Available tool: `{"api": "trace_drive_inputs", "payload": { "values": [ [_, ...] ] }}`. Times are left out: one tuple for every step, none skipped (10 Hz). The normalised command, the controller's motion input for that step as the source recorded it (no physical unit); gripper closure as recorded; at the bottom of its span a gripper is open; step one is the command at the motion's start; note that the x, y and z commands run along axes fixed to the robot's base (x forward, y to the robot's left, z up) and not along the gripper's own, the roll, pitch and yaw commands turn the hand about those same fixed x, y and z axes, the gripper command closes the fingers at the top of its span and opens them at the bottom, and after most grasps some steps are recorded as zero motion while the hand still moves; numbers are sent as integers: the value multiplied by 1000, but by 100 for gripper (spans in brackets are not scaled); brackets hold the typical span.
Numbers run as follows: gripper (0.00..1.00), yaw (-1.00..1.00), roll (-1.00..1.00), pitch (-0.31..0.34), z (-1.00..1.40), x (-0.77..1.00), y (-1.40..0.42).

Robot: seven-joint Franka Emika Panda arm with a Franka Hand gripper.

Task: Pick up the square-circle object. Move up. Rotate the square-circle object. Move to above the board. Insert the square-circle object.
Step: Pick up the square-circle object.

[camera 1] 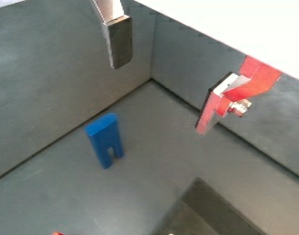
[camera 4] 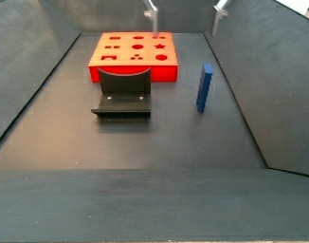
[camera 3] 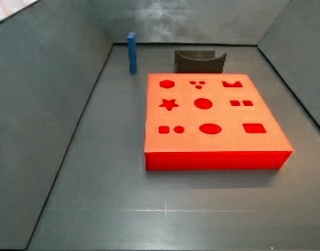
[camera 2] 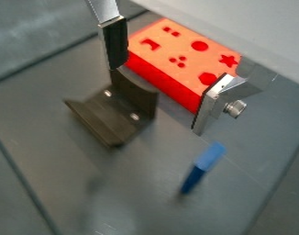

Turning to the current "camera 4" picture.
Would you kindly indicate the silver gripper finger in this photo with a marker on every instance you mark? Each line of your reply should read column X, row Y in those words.
column 152, row 14
column 221, row 12

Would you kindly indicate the blue square-circle peg object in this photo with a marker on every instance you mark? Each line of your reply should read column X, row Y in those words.
column 202, row 91

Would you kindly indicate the red shape-sorting board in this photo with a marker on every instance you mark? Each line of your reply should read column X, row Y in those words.
column 130, row 52

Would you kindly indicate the black curved holder stand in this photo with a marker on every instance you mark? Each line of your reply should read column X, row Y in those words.
column 125, row 93

